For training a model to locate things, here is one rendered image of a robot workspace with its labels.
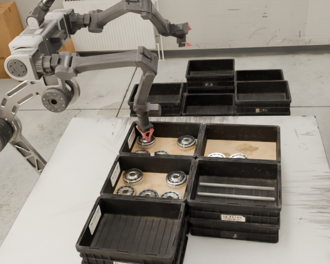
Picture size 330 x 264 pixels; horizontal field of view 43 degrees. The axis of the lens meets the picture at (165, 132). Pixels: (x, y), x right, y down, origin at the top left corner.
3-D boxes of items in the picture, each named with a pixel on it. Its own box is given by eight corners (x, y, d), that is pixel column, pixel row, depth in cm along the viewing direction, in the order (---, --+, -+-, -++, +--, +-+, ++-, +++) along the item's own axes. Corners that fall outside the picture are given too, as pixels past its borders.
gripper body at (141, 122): (145, 120, 235) (144, 109, 231) (154, 128, 227) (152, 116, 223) (135, 124, 232) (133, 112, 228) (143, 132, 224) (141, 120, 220)
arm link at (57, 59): (48, 54, 186) (46, 64, 184) (70, 53, 184) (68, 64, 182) (56, 65, 194) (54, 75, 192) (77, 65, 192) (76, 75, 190)
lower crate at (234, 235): (189, 237, 195) (187, 219, 189) (198, 192, 219) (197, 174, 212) (278, 245, 187) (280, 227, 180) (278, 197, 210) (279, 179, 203)
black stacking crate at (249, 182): (188, 220, 189) (186, 202, 183) (197, 176, 212) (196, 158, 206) (279, 228, 180) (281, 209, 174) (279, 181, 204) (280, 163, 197)
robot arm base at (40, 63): (42, 71, 195) (35, 47, 188) (59, 70, 193) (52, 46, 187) (35, 80, 188) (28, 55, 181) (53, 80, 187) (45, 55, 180)
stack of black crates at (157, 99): (135, 150, 346) (127, 102, 320) (141, 128, 370) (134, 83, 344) (184, 150, 339) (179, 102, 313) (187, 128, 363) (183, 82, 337)
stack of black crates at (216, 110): (184, 150, 340) (180, 114, 320) (187, 128, 364) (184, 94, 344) (234, 150, 333) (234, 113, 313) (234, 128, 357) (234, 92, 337)
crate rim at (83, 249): (74, 252, 169) (73, 248, 167) (99, 198, 192) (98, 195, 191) (173, 262, 160) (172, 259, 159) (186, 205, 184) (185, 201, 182)
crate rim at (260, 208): (186, 205, 184) (185, 201, 182) (196, 161, 207) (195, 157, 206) (281, 212, 175) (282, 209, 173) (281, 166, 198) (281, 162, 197)
